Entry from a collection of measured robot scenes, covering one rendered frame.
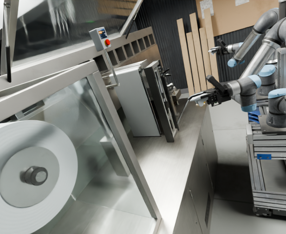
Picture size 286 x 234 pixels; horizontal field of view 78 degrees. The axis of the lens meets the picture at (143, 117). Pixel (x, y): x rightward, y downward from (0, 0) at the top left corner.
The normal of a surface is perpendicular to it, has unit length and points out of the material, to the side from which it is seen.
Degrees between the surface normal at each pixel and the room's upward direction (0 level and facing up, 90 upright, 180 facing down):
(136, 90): 90
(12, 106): 90
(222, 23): 90
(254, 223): 0
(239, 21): 90
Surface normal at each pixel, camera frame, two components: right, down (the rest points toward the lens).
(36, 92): 0.86, -0.07
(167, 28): -0.38, 0.51
